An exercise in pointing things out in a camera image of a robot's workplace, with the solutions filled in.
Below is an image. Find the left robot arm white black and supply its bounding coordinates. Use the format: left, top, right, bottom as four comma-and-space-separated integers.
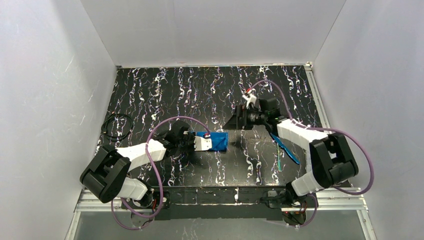
79, 120, 196, 203

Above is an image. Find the aluminium frame rail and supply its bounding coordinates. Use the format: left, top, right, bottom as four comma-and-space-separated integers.
66, 186, 376, 240

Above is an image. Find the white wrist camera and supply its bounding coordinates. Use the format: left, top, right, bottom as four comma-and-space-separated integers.
242, 88, 257, 109
194, 136, 213, 152

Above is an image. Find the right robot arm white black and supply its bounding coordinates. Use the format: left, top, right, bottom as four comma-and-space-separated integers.
223, 98, 359, 201

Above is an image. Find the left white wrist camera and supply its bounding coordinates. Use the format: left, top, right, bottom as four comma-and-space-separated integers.
194, 136, 213, 152

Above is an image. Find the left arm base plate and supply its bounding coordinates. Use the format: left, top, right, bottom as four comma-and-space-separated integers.
125, 189, 171, 211

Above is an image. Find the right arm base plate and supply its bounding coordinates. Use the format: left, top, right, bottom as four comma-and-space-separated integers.
258, 189, 319, 229

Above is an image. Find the black coiled cable upper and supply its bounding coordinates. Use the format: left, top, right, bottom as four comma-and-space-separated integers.
100, 113, 135, 143

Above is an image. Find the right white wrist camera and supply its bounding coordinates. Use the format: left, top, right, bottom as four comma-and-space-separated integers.
242, 88, 257, 109

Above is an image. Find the blue cloth napkin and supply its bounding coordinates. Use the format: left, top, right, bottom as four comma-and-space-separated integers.
194, 132, 229, 152

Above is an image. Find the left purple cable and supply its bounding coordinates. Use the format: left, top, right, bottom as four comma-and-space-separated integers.
110, 115, 212, 232

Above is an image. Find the iridescent fork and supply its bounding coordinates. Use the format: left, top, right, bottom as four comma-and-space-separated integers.
276, 142, 282, 172

